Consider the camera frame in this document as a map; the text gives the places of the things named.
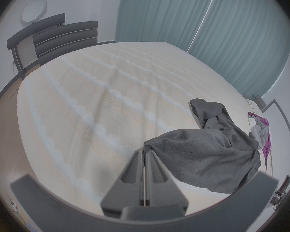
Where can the black dressing table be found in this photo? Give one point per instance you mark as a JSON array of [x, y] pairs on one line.
[[26, 32]]

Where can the round white-framed mirror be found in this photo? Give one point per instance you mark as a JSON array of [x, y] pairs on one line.
[[33, 10]]

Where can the grey garment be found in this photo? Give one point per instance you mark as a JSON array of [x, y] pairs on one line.
[[259, 135]]

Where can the grey bedside table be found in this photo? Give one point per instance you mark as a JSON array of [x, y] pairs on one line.
[[255, 98]]

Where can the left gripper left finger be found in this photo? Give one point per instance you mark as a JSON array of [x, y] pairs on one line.
[[130, 190]]

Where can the white printed pillow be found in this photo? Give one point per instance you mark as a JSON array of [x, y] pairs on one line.
[[252, 104]]

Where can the bed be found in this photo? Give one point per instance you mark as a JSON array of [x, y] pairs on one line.
[[99, 93]]

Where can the purple satin garment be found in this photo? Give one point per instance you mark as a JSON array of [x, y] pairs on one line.
[[265, 141]]

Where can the white power strip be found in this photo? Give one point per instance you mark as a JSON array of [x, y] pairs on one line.
[[14, 205]]

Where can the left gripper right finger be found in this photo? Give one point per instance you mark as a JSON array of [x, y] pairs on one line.
[[164, 192]]

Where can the black chest of drawers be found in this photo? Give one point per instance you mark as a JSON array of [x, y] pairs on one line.
[[65, 42]]

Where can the blue-green curtain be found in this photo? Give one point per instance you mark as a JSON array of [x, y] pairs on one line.
[[159, 13], [244, 37]]

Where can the white garment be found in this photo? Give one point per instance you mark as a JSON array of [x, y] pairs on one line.
[[251, 121]]

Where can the black T-shirt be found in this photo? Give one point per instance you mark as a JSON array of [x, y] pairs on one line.
[[203, 158]]

